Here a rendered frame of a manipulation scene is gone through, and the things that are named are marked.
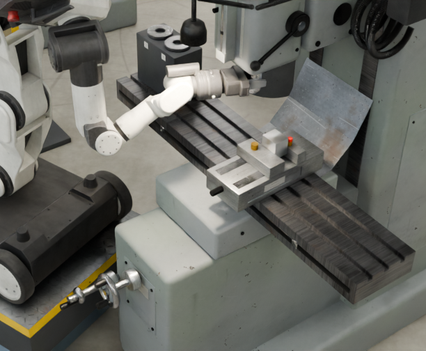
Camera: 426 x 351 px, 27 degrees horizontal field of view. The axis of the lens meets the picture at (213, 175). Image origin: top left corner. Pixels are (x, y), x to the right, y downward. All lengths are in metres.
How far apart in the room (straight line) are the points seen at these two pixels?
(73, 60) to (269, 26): 0.54
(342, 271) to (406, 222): 0.86
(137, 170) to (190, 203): 1.56
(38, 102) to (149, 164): 1.48
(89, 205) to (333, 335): 1.01
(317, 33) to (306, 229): 0.56
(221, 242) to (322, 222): 0.32
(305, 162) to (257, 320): 0.67
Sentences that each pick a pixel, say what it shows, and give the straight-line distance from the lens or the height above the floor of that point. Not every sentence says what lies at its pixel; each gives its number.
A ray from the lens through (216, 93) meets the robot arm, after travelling 2.56.
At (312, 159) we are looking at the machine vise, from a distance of 2.70.
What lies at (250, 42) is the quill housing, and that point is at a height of 1.42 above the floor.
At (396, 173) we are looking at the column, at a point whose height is 0.82.
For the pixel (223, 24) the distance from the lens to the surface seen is 2.44.
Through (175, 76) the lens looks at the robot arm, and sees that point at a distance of 2.55.
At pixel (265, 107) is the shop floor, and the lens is 4.72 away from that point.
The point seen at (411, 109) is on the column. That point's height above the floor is 1.07.
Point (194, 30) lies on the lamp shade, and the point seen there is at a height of 1.50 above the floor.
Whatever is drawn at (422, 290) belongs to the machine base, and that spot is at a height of 0.19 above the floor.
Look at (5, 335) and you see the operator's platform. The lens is 3.17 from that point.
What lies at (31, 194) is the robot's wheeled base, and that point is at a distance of 3.26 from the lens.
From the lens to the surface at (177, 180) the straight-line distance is 2.81.
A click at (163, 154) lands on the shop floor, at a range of 4.35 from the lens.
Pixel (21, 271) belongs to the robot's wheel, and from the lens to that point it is 2.97.
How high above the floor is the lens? 2.63
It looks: 38 degrees down
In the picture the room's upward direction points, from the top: 2 degrees clockwise
